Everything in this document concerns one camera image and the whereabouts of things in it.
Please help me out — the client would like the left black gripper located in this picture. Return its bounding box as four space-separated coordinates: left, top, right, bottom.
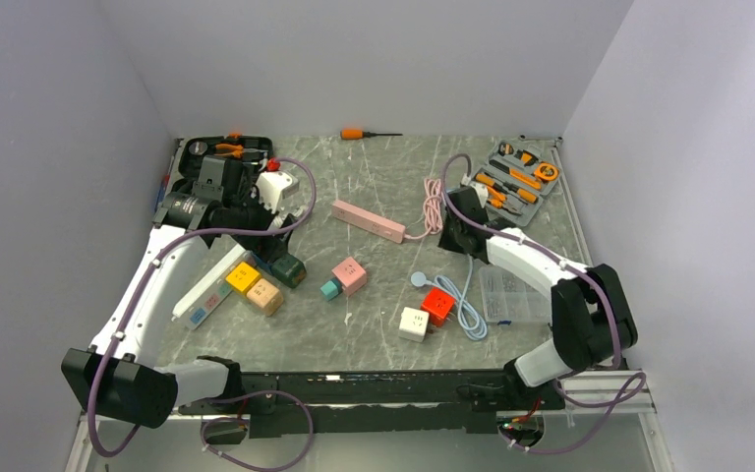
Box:
224 181 297 264

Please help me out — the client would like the black tool case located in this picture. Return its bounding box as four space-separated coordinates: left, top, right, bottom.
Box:
167 133 274 196

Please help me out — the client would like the dark green cube adapter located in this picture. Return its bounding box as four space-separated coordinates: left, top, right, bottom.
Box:
270 254 307 288

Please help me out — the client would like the red cube adapter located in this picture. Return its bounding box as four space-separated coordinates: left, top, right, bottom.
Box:
420 287 456 327

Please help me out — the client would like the grey tool case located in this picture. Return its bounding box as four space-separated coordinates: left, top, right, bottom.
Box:
463 137 561 227

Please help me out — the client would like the light blue round plug cable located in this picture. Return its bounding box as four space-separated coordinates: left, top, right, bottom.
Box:
410 254 490 342

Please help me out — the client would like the white cube adapter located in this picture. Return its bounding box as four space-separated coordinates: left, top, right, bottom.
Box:
398 307 429 343

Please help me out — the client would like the pink power strip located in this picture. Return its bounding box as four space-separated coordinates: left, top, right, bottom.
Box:
331 200 406 244

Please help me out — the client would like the white power strip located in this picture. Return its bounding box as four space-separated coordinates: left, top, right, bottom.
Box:
172 245 250 330

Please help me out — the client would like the teal cube adapter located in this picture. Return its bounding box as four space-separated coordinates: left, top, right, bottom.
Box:
320 277 343 301

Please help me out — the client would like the pink cube adapter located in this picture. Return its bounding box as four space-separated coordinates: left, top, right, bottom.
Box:
331 257 368 296

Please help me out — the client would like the blue cube adapter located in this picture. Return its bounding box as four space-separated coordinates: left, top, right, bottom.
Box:
252 253 271 273

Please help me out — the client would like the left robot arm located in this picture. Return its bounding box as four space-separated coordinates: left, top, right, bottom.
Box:
61 155 310 430

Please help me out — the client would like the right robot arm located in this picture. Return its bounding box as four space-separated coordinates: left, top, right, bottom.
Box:
443 187 639 408

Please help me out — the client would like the yellow cube adapter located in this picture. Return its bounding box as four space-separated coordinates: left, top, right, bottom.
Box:
225 262 261 296

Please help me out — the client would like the beige cube adapter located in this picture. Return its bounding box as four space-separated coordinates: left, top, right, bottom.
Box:
246 278 284 317

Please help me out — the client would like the clear screw box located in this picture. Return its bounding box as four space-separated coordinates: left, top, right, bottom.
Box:
478 265 552 325

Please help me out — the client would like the blue red pen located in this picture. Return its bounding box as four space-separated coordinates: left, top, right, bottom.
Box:
153 138 181 212

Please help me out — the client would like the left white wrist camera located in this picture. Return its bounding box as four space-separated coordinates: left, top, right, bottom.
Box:
256 170 300 213

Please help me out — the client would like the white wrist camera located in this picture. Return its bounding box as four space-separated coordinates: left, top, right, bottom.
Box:
256 170 300 213
466 180 490 207

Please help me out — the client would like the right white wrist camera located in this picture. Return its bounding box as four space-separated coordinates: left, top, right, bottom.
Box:
466 180 490 207

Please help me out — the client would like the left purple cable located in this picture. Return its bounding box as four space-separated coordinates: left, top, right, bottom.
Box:
86 155 319 472

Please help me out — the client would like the orange handled screwdriver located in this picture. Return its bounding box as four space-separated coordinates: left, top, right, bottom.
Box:
339 128 401 141

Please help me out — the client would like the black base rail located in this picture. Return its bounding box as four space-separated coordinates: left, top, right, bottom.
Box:
179 369 564 439

